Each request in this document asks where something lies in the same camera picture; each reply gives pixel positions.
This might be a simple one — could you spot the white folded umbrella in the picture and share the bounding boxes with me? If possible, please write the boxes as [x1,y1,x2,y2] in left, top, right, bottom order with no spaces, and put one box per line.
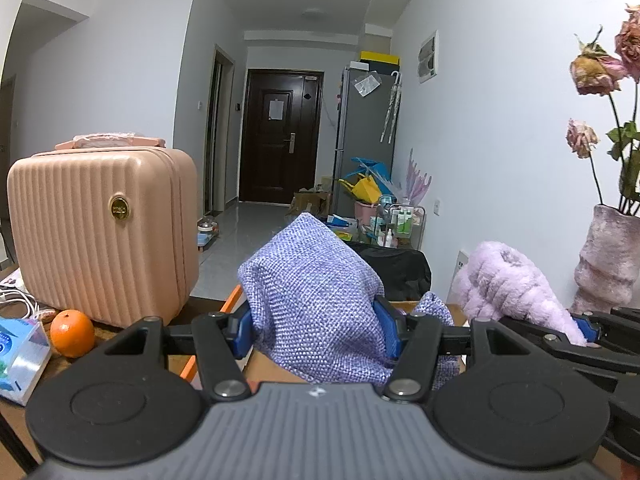
[380,71,403,145]

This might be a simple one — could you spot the small brown carton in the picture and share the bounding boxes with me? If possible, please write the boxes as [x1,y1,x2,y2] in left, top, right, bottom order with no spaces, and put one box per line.
[286,189,332,219]

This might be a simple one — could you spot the grey fridge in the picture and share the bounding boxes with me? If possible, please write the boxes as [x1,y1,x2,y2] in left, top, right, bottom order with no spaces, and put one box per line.
[334,65,401,221]

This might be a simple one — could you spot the bunch of dried roses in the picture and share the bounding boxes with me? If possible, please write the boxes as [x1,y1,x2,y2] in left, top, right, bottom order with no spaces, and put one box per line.
[566,4,640,217]

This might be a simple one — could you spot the light blue tissue pack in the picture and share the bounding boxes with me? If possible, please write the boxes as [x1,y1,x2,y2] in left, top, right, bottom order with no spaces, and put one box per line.
[0,317,52,406]

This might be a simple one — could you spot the white flat board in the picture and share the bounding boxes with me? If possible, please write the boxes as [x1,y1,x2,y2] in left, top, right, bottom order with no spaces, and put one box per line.
[455,250,472,287]

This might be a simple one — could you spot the black duffel bag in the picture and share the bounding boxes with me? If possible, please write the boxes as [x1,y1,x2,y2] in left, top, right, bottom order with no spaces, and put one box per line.
[345,241,432,302]

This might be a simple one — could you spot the lavender fluffy headband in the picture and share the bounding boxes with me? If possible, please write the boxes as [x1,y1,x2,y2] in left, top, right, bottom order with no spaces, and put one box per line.
[452,241,588,346]

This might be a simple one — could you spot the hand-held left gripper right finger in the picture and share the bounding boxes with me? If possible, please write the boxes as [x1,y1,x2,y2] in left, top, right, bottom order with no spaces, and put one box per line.
[374,296,541,403]

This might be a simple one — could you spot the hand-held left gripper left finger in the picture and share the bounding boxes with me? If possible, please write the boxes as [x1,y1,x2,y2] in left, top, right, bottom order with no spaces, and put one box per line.
[100,306,254,403]

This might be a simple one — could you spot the pink ribbed suitcase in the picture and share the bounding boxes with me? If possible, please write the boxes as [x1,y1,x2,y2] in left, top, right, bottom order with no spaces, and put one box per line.
[6,132,200,328]

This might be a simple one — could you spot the white cables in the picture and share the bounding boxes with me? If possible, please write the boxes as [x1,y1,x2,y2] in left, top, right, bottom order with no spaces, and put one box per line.
[0,280,53,322]

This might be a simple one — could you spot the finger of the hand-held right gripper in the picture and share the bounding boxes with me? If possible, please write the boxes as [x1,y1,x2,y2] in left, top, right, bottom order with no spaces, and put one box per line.
[572,305,640,346]
[500,316,640,391]

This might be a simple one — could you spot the red cardboard box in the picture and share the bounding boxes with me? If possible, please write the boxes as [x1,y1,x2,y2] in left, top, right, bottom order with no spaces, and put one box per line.
[167,284,468,393]

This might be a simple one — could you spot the orange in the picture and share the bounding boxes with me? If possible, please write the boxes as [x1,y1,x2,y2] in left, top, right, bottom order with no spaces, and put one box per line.
[50,310,96,359]

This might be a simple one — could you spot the pet feeder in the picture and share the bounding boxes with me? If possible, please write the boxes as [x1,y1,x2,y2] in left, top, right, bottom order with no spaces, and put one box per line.
[196,216,220,251]

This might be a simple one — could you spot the blue-violet drawstring pouch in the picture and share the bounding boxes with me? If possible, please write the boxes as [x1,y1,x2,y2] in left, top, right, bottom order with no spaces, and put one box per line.
[238,213,461,391]

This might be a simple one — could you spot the blue and yellow toy pile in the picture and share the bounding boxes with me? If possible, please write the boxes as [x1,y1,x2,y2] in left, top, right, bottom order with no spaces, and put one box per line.
[340,157,397,202]

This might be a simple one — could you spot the yellow box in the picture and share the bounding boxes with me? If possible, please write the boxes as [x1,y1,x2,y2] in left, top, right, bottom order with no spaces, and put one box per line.
[360,50,403,67]

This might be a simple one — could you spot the purple coral decoration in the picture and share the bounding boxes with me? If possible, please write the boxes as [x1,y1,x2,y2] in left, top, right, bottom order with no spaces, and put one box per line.
[405,149,432,206]

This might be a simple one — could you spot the mauve textured vase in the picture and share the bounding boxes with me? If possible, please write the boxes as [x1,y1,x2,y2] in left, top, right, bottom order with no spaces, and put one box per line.
[570,204,640,314]

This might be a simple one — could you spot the white wall panel box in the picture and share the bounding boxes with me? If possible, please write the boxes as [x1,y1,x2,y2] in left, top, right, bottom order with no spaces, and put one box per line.
[416,30,440,85]

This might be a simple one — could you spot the wire trolley with bottles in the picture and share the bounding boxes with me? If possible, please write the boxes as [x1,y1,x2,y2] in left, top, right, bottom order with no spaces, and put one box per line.
[372,202,426,251]

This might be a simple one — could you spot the dark brown door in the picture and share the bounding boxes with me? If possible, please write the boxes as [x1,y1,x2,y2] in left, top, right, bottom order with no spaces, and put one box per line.
[239,69,325,206]

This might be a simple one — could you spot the pink bucket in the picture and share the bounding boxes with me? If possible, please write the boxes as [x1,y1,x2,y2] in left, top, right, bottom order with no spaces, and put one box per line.
[355,200,381,227]

